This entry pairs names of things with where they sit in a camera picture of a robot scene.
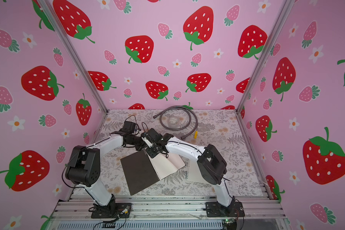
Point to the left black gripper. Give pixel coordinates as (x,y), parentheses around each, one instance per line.
(142,146)

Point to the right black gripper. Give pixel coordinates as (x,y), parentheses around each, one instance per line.
(153,148)

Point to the dark grey spiral notebook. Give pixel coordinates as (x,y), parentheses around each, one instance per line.
(141,171)

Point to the white spiral notebook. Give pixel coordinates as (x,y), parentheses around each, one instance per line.
(194,174)

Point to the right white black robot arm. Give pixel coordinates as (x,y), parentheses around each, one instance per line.
(210,162)

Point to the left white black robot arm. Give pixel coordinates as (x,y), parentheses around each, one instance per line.
(84,167)

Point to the clear tape roll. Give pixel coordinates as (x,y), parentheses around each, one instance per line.
(174,122)

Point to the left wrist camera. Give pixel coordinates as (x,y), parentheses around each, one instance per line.
(129,127)

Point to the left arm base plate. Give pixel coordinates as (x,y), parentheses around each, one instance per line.
(114,210)

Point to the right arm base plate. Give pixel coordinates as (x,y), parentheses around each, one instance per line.
(224,210)

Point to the aluminium rail frame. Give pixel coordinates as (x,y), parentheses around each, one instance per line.
(171,213)

